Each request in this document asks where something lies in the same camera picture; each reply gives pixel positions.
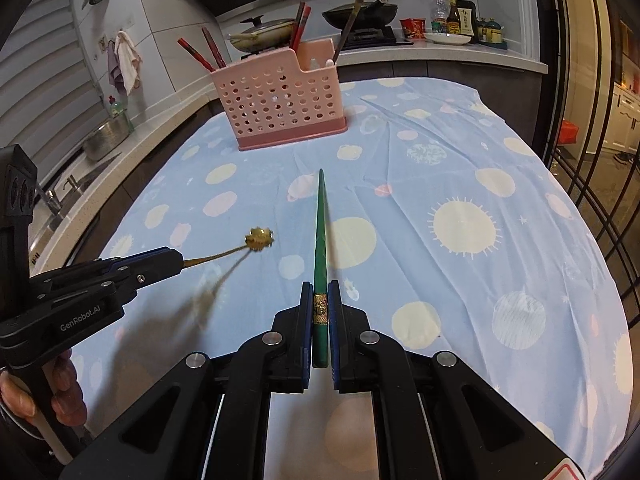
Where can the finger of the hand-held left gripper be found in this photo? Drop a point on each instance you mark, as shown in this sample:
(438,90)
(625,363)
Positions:
(90,270)
(160,267)

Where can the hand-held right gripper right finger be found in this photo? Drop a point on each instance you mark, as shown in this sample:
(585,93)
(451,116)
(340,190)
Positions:
(336,320)

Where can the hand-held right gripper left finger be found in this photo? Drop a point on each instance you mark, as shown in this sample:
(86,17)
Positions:
(305,320)

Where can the green chopstick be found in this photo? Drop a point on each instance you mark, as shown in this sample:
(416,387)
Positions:
(320,240)

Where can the gold flower spoon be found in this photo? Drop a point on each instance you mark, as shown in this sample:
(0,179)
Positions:
(258,238)

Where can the pink perforated utensil holder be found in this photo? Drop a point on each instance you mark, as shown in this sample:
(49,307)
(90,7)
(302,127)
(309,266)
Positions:
(280,100)

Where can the dark red chopstick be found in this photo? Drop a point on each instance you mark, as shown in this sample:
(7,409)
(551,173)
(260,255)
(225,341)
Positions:
(212,47)
(299,17)

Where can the black chopstick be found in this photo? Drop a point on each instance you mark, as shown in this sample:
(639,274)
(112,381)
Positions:
(350,22)

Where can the person's left hand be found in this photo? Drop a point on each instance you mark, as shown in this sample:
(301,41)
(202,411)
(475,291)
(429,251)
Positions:
(67,400)

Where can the steel faucet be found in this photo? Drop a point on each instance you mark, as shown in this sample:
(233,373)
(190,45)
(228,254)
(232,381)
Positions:
(50,200)

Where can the steel pot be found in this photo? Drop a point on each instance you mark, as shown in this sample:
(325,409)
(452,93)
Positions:
(107,137)

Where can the green dish soap bottle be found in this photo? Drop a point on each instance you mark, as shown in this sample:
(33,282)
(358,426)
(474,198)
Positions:
(118,107)

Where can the grey window blinds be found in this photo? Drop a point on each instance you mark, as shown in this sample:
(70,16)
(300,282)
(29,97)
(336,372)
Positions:
(40,85)

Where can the blue printed tablecloth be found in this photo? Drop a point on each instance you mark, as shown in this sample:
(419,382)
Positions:
(450,160)

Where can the purple hanging towel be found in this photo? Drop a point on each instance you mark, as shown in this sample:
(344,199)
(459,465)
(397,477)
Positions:
(114,75)

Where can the white hanging towel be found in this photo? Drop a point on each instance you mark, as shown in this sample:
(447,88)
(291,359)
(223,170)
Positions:
(130,60)

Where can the frying pan with lid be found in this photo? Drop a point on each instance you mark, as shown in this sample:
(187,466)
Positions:
(265,30)

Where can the dark base cabinet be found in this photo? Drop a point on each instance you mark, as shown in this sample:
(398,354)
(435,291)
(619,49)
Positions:
(450,77)

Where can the black gas stove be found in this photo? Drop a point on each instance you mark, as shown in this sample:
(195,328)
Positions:
(380,37)

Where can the red bag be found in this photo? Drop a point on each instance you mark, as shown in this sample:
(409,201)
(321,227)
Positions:
(569,132)

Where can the red snack packet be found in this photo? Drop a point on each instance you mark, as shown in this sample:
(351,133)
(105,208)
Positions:
(412,29)

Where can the white plate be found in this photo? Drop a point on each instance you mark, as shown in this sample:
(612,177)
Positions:
(447,38)

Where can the black wok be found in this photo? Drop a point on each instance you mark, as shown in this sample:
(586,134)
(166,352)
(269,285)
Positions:
(375,12)

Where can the yellow cap sauce bottle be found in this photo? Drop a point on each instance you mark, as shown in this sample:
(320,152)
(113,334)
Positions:
(452,17)

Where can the clear plastic bottle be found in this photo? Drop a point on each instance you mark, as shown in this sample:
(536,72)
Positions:
(439,12)

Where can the dark soy sauce bottle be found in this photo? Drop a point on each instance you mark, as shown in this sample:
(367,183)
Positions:
(466,17)

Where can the black framed glass door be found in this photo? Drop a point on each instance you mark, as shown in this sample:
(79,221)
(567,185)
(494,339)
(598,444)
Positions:
(557,60)

